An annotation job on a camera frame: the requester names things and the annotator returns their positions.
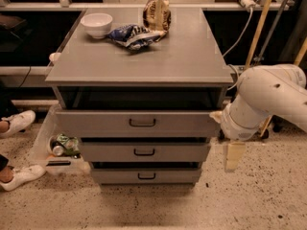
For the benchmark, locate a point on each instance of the lower white sneaker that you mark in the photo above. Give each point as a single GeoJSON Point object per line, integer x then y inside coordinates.
{"type": "Point", "coordinates": [22, 176]}

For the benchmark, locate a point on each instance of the grey drawer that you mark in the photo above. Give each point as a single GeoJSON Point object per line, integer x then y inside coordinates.
{"type": "Point", "coordinates": [146, 176]}
{"type": "Point", "coordinates": [143, 152]}
{"type": "Point", "coordinates": [107, 124]}

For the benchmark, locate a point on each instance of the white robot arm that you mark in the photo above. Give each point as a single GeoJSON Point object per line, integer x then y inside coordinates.
{"type": "Point", "coordinates": [262, 91]}

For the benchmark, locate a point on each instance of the blue chip bag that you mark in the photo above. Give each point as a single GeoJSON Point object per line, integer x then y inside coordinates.
{"type": "Point", "coordinates": [134, 37]}

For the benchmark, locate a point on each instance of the clear plastic bin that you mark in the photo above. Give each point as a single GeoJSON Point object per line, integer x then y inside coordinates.
{"type": "Point", "coordinates": [50, 135]}

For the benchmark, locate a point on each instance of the white cup behind cabinet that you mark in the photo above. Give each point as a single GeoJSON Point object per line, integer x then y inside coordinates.
{"type": "Point", "coordinates": [54, 57]}

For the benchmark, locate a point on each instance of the upper white sneaker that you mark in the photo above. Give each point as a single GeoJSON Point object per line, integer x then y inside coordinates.
{"type": "Point", "coordinates": [15, 123]}

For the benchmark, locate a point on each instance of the grey bottom drawer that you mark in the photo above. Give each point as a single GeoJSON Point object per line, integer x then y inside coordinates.
{"type": "Point", "coordinates": [146, 176]}

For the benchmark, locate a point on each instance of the black top drawer handle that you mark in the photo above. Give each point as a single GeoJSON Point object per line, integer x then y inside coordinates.
{"type": "Point", "coordinates": [139, 123]}

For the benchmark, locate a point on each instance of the grey middle drawer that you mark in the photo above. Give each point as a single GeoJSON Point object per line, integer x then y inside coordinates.
{"type": "Point", "coordinates": [143, 152]}

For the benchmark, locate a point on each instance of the white ceramic bowl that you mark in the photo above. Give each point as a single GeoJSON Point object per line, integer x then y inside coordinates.
{"type": "Point", "coordinates": [97, 25]}

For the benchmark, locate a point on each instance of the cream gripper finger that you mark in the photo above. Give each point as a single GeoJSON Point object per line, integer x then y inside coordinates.
{"type": "Point", "coordinates": [216, 116]}

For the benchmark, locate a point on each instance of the brown gold snack bag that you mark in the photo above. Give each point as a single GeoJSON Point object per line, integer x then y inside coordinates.
{"type": "Point", "coordinates": [157, 16]}

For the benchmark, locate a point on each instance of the white sneaker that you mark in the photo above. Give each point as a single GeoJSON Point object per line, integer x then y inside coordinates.
{"type": "Point", "coordinates": [22, 176]}
{"type": "Point", "coordinates": [15, 123]}

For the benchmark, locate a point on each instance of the wooden ladder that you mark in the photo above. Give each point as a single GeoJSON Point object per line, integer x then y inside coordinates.
{"type": "Point", "coordinates": [254, 60]}

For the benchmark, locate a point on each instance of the grey drawer cabinet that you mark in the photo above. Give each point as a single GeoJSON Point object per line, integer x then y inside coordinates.
{"type": "Point", "coordinates": [184, 71]}

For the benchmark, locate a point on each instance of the grey top drawer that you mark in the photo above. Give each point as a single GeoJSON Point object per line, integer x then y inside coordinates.
{"type": "Point", "coordinates": [107, 124]}

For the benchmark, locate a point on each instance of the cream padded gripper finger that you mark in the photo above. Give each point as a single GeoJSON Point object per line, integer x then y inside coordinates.
{"type": "Point", "coordinates": [233, 153]}

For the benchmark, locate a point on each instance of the crushed drink can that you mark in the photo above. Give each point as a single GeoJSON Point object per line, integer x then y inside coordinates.
{"type": "Point", "coordinates": [58, 150]}

